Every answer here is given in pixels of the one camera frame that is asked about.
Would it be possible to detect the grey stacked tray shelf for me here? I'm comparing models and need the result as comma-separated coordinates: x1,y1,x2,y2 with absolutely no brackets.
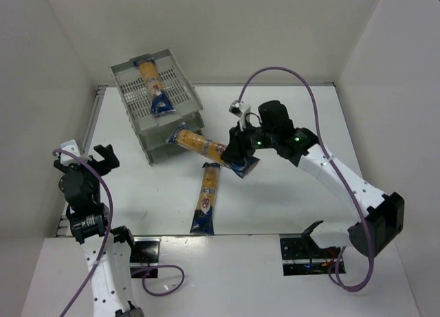
110,49,204,165

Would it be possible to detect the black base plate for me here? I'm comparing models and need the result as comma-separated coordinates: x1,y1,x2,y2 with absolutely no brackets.
129,237,161,278
279,234,340,276

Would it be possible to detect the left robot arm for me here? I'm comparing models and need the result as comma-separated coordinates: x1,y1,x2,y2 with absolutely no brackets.
53,140,144,316

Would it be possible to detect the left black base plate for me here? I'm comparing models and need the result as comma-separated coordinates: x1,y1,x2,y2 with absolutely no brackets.
129,237,161,278

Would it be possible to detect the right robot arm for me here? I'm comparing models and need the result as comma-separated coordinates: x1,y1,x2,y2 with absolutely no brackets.
221,100,404,257

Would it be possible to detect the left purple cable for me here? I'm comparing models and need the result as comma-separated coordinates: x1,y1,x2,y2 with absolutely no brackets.
51,150,186,317

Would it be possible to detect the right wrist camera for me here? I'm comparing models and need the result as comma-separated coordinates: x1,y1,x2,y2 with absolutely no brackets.
229,100,251,131

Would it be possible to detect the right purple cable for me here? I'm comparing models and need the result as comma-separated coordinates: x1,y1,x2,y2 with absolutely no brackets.
236,67,375,293

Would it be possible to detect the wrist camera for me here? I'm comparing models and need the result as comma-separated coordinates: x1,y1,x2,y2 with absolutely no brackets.
229,100,251,131
60,140,85,166

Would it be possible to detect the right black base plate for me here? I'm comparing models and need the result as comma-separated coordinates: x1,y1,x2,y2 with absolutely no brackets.
279,234,340,276

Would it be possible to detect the purple cable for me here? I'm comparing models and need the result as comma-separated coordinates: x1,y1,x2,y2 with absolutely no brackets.
236,67,375,293
51,150,186,317

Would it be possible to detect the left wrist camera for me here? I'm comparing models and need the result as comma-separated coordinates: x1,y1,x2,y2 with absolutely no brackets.
60,140,85,166

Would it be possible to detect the spaghetti bag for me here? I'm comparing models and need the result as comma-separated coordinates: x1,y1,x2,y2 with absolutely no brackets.
190,162,221,235
166,122,260,178
133,58,175,117

